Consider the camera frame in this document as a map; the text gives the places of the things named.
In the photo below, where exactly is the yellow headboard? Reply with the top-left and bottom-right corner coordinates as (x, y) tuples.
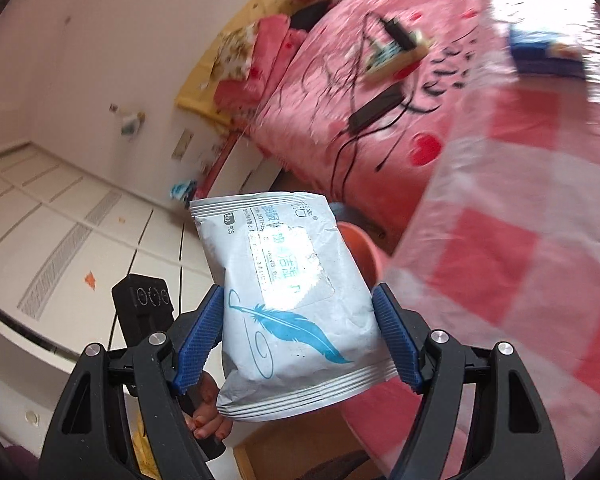
(175, 0), (301, 133)

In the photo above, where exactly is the pink printed bed sheet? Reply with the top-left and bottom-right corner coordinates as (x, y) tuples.
(230, 0), (516, 261)

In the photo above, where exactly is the person's left hand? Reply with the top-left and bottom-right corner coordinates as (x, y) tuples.
(187, 374), (234, 440)

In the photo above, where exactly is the black power adapter with cable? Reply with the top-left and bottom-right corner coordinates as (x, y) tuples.
(302, 14), (411, 198)

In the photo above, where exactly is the cardboard box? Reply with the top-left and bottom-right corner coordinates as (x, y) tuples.
(232, 422), (381, 480)

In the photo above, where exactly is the black plug-in charger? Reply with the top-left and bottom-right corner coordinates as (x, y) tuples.
(380, 17), (417, 52)

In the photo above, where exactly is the wall pipe valve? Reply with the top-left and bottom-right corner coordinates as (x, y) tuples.
(109, 104), (146, 137)

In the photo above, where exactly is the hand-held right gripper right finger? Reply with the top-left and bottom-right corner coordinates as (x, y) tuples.
(371, 284), (567, 480)

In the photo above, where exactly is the dark blue milk carton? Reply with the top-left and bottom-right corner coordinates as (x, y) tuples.
(507, 24), (590, 80)

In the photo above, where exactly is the pink floral pillow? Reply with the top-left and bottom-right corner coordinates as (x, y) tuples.
(214, 14), (308, 111)

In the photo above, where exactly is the beige power strip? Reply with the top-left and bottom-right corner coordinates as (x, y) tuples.
(364, 30), (431, 82)

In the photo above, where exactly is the blue white cloth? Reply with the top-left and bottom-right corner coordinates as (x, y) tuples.
(170, 180), (199, 202)

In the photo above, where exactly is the black cloth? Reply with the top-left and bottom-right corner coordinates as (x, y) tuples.
(290, 2), (337, 31)

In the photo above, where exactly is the orange plastic bin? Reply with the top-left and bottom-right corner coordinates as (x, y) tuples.
(337, 220), (394, 302)

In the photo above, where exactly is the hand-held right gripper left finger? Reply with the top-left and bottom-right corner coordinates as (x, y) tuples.
(39, 284), (227, 480)

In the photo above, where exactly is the red white checkered plastic tablecloth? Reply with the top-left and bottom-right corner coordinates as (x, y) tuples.
(340, 0), (600, 480)

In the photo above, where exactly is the blue feather wet wipes packet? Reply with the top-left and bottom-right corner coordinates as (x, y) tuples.
(189, 192), (398, 423)

